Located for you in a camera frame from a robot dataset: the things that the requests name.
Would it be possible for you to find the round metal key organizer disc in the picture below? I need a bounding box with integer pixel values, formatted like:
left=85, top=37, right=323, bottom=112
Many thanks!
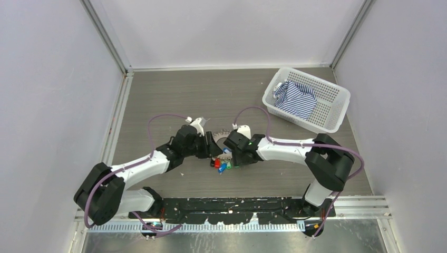
left=212, top=129, right=231, bottom=150

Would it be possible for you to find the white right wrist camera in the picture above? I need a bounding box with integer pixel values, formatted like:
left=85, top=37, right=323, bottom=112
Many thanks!
left=232, top=123, right=251, bottom=139

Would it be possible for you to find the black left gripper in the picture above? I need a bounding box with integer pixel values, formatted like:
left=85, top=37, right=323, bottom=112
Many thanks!
left=183, top=131, right=222, bottom=159

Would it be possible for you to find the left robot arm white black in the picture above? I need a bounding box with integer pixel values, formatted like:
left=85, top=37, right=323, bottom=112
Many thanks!
left=74, top=125, right=223, bottom=228

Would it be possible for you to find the blue key tag outer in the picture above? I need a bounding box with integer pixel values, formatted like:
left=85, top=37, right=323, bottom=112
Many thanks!
left=218, top=163, right=227, bottom=174

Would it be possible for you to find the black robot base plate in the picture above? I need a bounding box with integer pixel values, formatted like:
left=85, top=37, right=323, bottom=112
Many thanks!
left=137, top=197, right=335, bottom=225

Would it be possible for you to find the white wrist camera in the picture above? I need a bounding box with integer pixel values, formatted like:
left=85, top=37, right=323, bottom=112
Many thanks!
left=232, top=123, right=251, bottom=139
left=185, top=117, right=207, bottom=136

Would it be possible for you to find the red key tag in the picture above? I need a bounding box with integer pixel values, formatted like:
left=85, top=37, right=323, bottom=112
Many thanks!
left=214, top=159, right=221, bottom=169

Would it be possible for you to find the white perforated plastic basket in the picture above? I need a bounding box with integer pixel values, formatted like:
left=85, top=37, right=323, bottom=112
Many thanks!
left=262, top=67, right=351, bottom=133

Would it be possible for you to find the blue white striped cloth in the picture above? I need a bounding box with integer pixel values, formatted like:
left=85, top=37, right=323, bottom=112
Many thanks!
left=272, top=80, right=317, bottom=120

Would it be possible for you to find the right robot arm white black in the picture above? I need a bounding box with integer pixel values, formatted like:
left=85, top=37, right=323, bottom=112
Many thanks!
left=223, top=130, right=355, bottom=216

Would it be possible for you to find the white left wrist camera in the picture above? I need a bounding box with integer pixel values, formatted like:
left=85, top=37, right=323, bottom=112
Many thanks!
left=185, top=117, right=207, bottom=136

